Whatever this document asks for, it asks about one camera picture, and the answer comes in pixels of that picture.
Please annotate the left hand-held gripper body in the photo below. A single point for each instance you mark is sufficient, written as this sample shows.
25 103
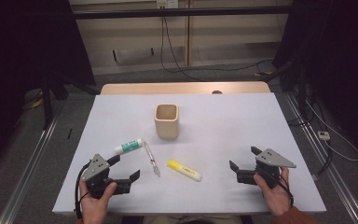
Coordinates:
94 166

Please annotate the person's left hand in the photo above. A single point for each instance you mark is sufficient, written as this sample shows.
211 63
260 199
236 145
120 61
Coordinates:
93 208

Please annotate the metal floor rail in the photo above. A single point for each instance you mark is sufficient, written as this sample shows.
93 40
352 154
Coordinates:
332 174
28 174

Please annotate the white wall power outlet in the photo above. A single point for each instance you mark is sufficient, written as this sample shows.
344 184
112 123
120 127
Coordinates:
167 3

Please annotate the dark table grommet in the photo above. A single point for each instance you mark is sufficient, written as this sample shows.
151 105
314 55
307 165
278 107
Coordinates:
217 92

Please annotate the clear ballpoint pen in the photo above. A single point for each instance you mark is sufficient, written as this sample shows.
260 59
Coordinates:
151 158

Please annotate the person's right hand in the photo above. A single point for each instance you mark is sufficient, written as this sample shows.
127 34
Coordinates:
276 199

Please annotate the white power adapter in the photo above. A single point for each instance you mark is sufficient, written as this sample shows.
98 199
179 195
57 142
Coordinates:
323 135

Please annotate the white green glue stick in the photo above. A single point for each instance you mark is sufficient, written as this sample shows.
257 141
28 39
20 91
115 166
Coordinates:
129 146

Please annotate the white table cover sheet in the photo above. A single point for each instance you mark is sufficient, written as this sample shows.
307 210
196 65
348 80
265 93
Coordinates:
217 124

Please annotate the yellow highlighter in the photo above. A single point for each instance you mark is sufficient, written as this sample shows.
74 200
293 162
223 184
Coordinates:
184 170

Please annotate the black curtain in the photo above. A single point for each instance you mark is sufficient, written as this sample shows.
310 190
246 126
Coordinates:
341 56
18 56

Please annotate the yellow floor tape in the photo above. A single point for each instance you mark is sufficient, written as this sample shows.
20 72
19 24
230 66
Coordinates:
37 103
263 74

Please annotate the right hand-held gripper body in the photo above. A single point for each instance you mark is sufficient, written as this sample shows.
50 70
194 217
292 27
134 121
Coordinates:
272 160

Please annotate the beige square pen holder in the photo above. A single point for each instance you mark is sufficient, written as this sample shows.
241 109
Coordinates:
167 128

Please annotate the black horizontal metal bar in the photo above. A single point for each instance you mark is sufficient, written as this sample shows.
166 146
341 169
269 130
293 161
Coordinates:
183 12

